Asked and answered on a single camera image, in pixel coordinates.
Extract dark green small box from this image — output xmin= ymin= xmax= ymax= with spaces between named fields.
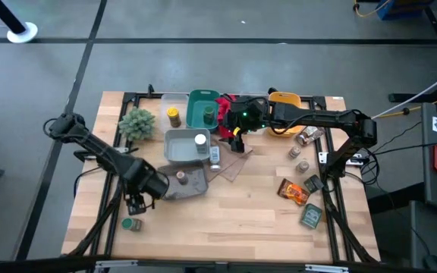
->
xmin=303 ymin=174 xmax=325 ymax=194

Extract dark translucent plastic bin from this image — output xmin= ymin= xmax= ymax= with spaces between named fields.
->
xmin=156 ymin=162 xmax=209 ymax=201

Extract dark grey cabinet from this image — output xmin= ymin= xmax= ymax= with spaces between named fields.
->
xmin=407 ymin=199 xmax=437 ymax=273

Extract blue box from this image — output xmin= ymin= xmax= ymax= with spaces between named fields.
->
xmin=376 ymin=0 xmax=434 ymax=20

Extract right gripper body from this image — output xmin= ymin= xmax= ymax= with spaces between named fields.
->
xmin=222 ymin=97 xmax=271 ymax=133

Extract yellow-lid chili onion tin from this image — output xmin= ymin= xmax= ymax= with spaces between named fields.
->
xmin=166 ymin=106 xmax=182 ymax=129

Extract light grey plastic bin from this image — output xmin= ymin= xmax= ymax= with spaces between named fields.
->
xmin=163 ymin=127 xmax=212 ymax=165

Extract white power strip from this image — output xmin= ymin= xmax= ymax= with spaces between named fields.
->
xmin=318 ymin=151 xmax=367 ymax=167

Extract green-lid spice jar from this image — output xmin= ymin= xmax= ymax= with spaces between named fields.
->
xmin=202 ymin=105 xmax=216 ymax=126

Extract teal plastic bin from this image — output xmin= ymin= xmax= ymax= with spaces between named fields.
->
xmin=185 ymin=89 xmax=222 ymax=133

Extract yellow cable at blue box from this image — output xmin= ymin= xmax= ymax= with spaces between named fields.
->
xmin=353 ymin=0 xmax=392 ymax=19

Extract white-lid seasoning jar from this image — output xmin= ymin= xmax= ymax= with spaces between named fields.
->
xmin=209 ymin=146 xmax=222 ymax=172
xmin=193 ymin=133 xmax=209 ymax=155

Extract yellow-orange plastic bin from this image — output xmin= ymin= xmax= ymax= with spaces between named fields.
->
xmin=266 ymin=91 xmax=303 ymax=138

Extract black floor cable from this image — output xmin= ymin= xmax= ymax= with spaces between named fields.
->
xmin=349 ymin=121 xmax=437 ymax=187

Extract green artificial succulent plant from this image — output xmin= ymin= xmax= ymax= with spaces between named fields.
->
xmin=118 ymin=107 xmax=157 ymax=142

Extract black aluminium table frame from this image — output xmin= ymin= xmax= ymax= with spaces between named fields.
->
xmin=61 ymin=85 xmax=382 ymax=273

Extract black computer mouse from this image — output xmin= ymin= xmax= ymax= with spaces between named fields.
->
xmin=423 ymin=254 xmax=437 ymax=273

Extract green tin with print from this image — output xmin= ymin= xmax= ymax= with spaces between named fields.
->
xmin=299 ymin=202 xmax=324 ymax=230

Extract black pole, white round base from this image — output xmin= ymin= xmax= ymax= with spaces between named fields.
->
xmin=0 ymin=0 xmax=39 ymax=44

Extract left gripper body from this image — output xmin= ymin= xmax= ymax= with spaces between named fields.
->
xmin=121 ymin=161 xmax=169 ymax=200

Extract white cable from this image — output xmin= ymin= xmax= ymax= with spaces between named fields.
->
xmin=369 ymin=63 xmax=437 ymax=122

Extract red cloth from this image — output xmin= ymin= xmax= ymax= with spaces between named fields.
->
xmin=214 ymin=94 xmax=242 ymax=140

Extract yellow hanging cable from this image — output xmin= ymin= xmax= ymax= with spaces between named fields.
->
xmin=369 ymin=92 xmax=437 ymax=121

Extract orange foil pouch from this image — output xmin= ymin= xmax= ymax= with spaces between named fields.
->
xmin=277 ymin=177 xmax=311 ymax=206

